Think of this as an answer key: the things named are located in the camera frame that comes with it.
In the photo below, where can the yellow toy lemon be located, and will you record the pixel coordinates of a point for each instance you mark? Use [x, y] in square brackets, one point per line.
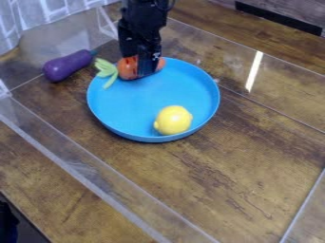
[172, 120]

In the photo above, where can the clear acrylic enclosure wall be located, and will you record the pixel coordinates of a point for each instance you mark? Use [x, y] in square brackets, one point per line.
[242, 182]

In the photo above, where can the white grid curtain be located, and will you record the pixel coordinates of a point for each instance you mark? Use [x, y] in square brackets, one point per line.
[24, 14]

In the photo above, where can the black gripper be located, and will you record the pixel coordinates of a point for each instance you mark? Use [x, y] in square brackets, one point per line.
[143, 18]

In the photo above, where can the purple toy eggplant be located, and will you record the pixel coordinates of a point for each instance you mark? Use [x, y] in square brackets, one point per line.
[61, 67]

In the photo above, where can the blue round tray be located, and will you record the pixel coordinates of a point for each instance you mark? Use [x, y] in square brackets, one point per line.
[128, 105]

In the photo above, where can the orange toy carrot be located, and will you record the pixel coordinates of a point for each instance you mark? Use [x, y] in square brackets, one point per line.
[126, 70]

